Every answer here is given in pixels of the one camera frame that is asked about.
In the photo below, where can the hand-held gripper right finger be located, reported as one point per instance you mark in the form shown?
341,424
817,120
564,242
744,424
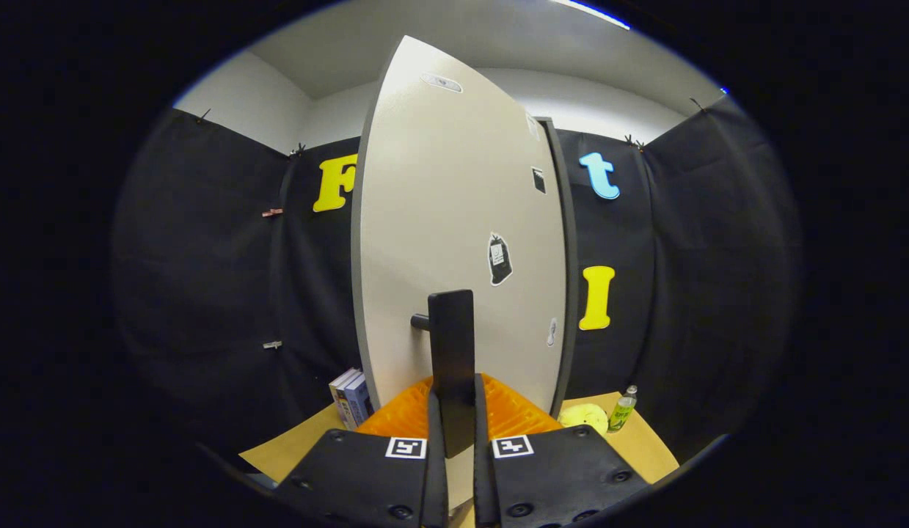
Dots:
483,484

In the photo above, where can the beige shoe cabinet door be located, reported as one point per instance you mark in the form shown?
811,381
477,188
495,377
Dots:
439,183

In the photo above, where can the white cover book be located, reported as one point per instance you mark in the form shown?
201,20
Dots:
341,396

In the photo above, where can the green drink bottle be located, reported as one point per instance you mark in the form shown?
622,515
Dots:
621,412

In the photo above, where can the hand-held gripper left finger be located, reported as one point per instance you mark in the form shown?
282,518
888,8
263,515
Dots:
436,484

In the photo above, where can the black backdrop cloth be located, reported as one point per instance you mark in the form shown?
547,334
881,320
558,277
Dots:
718,257

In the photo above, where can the grey shoe cabinet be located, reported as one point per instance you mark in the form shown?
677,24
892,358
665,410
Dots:
569,257

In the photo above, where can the yellow plush toy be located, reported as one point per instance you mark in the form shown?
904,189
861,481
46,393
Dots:
582,418

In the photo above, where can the black binder clip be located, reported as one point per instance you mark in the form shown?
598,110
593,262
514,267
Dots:
633,141
697,104
298,150
203,116

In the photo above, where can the red clothes peg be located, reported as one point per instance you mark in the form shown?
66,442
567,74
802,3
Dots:
273,213

